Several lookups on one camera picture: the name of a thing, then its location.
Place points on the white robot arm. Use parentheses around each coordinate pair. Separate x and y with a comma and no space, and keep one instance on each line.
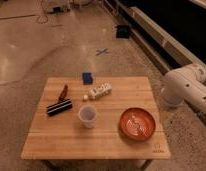
(185,84)

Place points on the black striped whiteboard eraser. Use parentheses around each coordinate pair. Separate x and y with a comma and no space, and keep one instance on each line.
(59,107)

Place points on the white plastic bottle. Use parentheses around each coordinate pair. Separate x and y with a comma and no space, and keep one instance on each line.
(98,92)

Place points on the blue sponge block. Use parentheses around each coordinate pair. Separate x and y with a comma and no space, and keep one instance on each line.
(87,78)

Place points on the translucent plastic cup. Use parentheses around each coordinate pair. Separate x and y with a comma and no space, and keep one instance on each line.
(87,115)

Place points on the wooden folding table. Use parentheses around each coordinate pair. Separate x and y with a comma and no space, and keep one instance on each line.
(63,136)

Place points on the red pocket knife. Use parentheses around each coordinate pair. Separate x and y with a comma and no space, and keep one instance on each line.
(63,94)

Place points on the orange round bowl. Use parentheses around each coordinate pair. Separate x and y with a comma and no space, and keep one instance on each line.
(137,124)

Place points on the black box on floor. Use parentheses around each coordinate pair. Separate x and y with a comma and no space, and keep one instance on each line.
(123,31)

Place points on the white equipment base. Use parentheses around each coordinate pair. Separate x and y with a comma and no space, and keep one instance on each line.
(51,6)

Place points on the long metal wall rail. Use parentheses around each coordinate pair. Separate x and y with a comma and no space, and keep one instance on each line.
(175,28)

